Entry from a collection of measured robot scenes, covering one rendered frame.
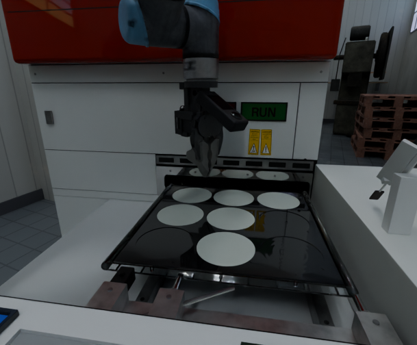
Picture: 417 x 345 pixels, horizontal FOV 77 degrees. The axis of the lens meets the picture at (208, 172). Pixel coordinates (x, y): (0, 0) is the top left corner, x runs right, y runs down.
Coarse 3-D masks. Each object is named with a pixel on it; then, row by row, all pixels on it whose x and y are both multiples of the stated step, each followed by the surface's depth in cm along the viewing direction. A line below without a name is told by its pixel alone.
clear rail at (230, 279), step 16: (144, 272) 39; (160, 272) 39; (176, 272) 39; (192, 272) 38; (208, 272) 38; (272, 288) 37; (288, 288) 36; (304, 288) 36; (320, 288) 36; (336, 288) 35; (352, 288) 35
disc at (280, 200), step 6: (270, 192) 68; (276, 192) 68; (258, 198) 65; (264, 198) 65; (270, 198) 65; (276, 198) 65; (282, 198) 65; (288, 198) 65; (294, 198) 65; (264, 204) 61; (270, 204) 61; (276, 204) 61; (282, 204) 61; (288, 204) 61; (294, 204) 61
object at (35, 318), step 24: (24, 312) 25; (48, 312) 25; (72, 312) 25; (96, 312) 25; (0, 336) 22; (24, 336) 23; (48, 336) 23; (72, 336) 22; (96, 336) 22; (120, 336) 22; (144, 336) 22; (168, 336) 22; (192, 336) 22; (216, 336) 22; (240, 336) 22; (264, 336) 22; (288, 336) 22
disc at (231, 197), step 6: (222, 192) 68; (228, 192) 68; (234, 192) 68; (240, 192) 68; (246, 192) 68; (216, 198) 65; (222, 198) 65; (228, 198) 65; (234, 198) 65; (240, 198) 65; (246, 198) 65; (252, 198) 65; (228, 204) 61; (234, 204) 61; (240, 204) 61; (246, 204) 61
